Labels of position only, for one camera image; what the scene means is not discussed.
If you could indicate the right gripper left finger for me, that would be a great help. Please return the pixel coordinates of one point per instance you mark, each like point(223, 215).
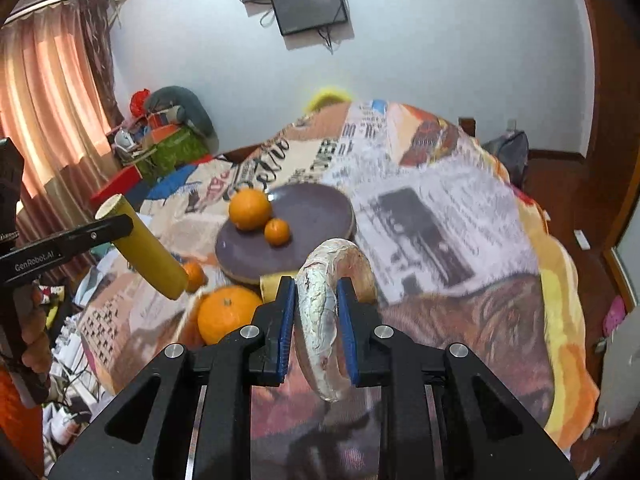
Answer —
point(188, 412)

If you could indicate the red plastic bag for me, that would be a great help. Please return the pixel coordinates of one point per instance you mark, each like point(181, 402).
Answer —
point(136, 104)

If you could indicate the large orange with stem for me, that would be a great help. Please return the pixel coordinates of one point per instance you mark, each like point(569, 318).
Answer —
point(225, 310)

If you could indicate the newspaper print blanket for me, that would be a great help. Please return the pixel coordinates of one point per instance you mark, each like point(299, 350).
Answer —
point(458, 254)

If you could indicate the peeled pomelo wedge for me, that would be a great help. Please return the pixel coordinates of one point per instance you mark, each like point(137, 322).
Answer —
point(319, 354)

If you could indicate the long green sugarcane piece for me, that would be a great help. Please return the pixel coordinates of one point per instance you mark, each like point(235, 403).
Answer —
point(144, 251)

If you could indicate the brown wooden door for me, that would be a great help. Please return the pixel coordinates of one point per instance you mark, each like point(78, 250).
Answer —
point(612, 185)

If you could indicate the short yellow sugarcane piece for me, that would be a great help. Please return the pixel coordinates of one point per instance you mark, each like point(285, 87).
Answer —
point(269, 284)

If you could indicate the purple ceramic plate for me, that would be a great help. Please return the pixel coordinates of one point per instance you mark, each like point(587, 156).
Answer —
point(315, 212)

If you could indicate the left hand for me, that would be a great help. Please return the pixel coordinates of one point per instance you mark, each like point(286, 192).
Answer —
point(37, 355)

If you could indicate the dark backpack on floor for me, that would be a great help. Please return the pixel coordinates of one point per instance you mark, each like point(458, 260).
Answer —
point(512, 150)

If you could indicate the pink striped curtain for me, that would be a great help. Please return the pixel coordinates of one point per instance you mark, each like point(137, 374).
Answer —
point(58, 106)

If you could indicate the small tangerine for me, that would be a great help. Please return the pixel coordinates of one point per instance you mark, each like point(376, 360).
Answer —
point(277, 232)
point(196, 276)

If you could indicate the red box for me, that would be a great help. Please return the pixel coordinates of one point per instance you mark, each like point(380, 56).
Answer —
point(122, 182)

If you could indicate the small tangerine on blanket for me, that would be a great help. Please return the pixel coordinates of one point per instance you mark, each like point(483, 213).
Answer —
point(196, 276)

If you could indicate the yellow foam arch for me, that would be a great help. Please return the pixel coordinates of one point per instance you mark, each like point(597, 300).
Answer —
point(326, 96)

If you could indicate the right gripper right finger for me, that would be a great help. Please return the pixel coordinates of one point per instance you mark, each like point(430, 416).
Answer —
point(443, 410)

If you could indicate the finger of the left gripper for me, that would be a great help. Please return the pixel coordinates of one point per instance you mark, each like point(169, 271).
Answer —
point(97, 233)

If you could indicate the small black wall monitor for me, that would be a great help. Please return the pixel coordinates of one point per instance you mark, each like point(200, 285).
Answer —
point(295, 16)

